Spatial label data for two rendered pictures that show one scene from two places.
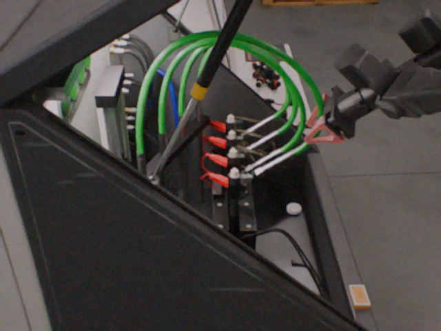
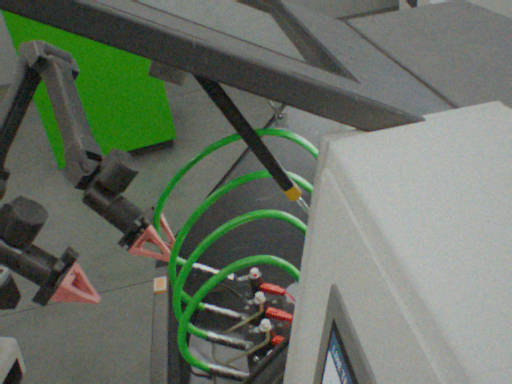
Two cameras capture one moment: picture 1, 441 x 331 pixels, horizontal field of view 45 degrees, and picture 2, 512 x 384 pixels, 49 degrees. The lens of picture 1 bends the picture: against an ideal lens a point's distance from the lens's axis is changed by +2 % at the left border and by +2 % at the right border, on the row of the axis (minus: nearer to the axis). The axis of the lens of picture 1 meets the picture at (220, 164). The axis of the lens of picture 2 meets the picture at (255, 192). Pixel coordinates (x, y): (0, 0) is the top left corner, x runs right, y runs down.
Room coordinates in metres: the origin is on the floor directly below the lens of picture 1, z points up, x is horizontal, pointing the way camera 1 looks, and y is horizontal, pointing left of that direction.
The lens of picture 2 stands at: (1.87, -0.02, 1.82)
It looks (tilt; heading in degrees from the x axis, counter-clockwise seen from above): 29 degrees down; 178
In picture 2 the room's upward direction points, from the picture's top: 10 degrees counter-clockwise
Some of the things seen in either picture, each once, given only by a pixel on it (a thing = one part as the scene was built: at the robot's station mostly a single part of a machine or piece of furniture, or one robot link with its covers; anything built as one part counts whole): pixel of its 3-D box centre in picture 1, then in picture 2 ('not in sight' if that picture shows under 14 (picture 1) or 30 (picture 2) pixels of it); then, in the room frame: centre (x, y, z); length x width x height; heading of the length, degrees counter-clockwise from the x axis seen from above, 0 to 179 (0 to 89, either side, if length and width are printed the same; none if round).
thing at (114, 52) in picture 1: (123, 82); not in sight; (1.16, 0.24, 1.20); 0.13 x 0.03 x 0.31; 1
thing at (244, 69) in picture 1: (269, 86); not in sight; (1.63, -0.17, 0.97); 0.70 x 0.22 x 0.03; 1
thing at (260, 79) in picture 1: (267, 71); not in sight; (1.67, -0.16, 1.01); 0.23 x 0.11 x 0.06; 1
